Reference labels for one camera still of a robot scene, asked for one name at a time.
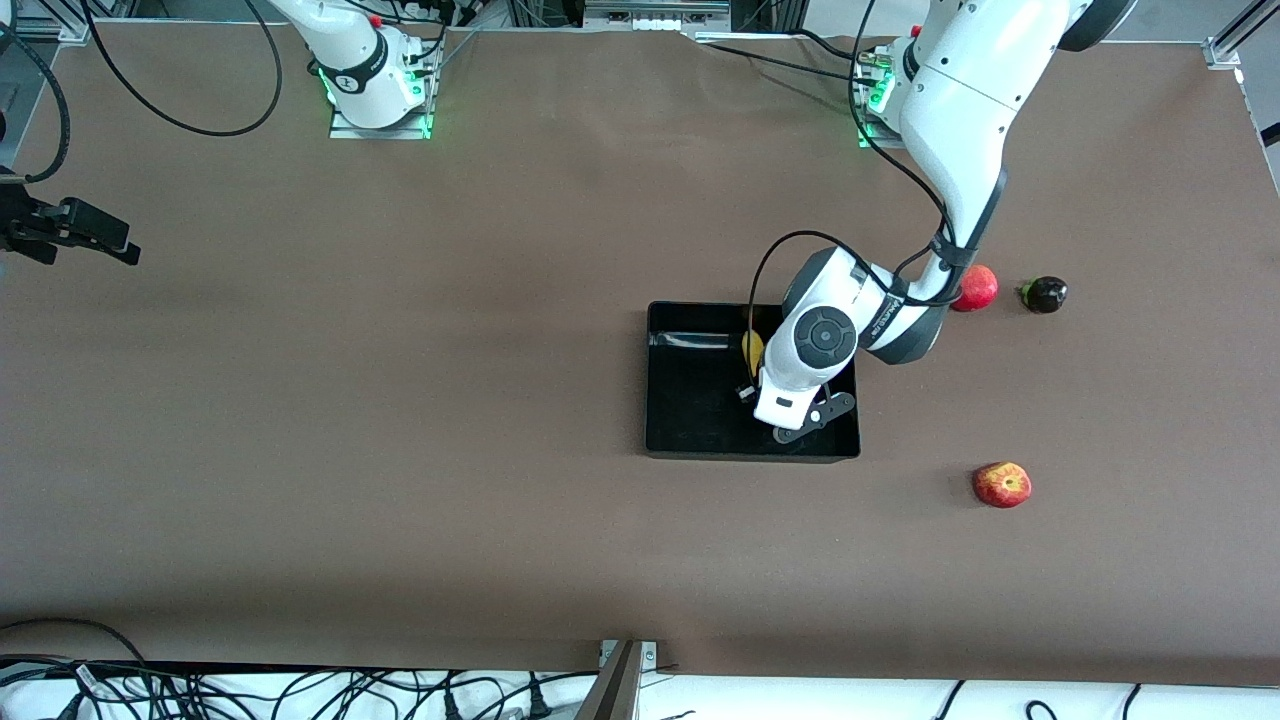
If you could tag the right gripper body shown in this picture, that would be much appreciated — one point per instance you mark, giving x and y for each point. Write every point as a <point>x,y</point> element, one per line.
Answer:
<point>30,225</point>

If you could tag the yellow banana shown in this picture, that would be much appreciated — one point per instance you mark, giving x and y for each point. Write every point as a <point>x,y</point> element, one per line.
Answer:
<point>752,350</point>

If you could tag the black rectangular plastic box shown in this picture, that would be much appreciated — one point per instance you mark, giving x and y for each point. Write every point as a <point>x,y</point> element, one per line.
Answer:
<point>700,420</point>

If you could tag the red yellow apple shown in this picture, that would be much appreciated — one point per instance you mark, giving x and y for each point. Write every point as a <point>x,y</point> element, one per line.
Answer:
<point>1002,485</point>

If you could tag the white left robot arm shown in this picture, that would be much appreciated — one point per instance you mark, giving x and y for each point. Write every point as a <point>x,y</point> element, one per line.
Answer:
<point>970,110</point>

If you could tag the red pomegranate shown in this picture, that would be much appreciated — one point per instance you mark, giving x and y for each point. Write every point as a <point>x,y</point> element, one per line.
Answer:
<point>982,290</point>

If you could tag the dark purple eggplant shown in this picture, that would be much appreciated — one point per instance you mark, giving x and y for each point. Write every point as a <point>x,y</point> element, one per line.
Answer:
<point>1046,295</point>

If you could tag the brown table cover sheet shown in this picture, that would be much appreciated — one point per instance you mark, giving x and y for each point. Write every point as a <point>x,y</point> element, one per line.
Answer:
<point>400,400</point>

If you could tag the white power strip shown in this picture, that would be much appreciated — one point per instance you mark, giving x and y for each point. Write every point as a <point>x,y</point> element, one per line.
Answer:
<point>655,18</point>

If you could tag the aluminium frame profile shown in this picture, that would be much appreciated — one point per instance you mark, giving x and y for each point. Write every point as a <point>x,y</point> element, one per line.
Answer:
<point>1222,50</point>
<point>70,30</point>

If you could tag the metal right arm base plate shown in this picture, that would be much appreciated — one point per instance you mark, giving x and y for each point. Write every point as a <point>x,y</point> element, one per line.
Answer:
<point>345,130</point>

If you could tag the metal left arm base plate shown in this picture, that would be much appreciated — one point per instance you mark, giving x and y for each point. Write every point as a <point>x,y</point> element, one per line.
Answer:
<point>868,130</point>

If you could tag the small metal bracket plate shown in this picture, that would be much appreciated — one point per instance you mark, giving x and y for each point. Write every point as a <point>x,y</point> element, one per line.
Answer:
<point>650,655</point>

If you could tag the aluminium post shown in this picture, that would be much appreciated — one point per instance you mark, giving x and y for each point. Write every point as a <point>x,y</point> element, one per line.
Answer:
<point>612,695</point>

